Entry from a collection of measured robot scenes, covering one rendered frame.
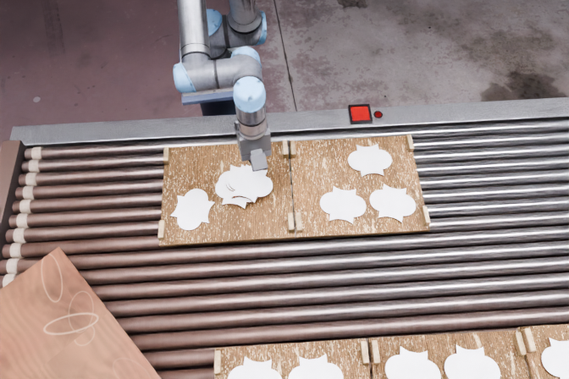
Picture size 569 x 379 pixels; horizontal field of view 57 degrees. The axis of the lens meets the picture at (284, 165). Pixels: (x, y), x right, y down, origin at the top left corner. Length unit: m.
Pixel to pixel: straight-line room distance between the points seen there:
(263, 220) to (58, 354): 0.66
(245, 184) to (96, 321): 0.58
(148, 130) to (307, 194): 0.60
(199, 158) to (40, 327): 0.68
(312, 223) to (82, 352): 0.72
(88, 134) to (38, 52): 1.76
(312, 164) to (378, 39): 1.83
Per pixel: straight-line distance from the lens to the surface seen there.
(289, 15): 3.52
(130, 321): 1.58
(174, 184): 1.70
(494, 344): 1.59
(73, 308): 1.51
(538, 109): 2.06
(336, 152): 1.74
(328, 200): 1.64
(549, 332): 1.66
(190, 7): 1.42
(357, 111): 1.85
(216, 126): 1.83
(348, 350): 1.50
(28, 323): 1.54
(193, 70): 1.33
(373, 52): 3.34
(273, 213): 1.62
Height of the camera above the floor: 2.39
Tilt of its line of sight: 59 degrees down
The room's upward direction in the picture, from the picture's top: straight up
